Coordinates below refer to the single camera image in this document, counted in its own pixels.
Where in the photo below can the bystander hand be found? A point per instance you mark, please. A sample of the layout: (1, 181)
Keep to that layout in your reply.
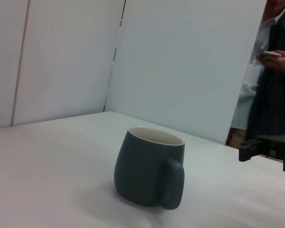
(281, 63)

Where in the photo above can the grey ceramic mug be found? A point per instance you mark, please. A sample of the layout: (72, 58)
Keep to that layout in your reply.
(137, 166)

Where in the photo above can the person in dark jacket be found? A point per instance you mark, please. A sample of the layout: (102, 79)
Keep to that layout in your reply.
(270, 99)

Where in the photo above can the silver smartphone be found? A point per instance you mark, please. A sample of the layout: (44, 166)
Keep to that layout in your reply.
(272, 54)

